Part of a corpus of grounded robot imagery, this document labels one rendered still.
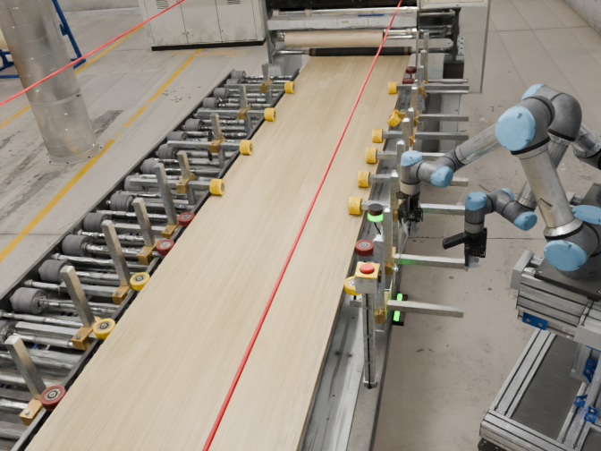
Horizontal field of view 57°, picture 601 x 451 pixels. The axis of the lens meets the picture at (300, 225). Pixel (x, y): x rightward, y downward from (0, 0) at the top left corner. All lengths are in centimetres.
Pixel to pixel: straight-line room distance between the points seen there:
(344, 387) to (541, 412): 95
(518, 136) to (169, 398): 134
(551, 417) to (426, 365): 70
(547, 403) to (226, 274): 151
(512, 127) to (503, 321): 182
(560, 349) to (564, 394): 27
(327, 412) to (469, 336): 136
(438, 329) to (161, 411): 186
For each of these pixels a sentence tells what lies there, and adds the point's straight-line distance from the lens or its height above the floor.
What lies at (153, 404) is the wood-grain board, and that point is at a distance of 190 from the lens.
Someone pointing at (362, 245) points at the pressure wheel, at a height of 91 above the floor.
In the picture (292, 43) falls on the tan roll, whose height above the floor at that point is 103.
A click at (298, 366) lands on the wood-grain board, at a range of 188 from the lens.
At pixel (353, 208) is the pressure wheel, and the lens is 252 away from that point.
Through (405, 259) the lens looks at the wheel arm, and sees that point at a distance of 236.
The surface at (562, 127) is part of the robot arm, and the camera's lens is 209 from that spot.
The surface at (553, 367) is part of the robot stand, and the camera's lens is 292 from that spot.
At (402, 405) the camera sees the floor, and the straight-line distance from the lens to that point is 292.
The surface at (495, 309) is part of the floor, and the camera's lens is 346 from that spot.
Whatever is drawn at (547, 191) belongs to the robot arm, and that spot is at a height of 140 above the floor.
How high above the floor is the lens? 230
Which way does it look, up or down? 34 degrees down
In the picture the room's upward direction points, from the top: 6 degrees counter-clockwise
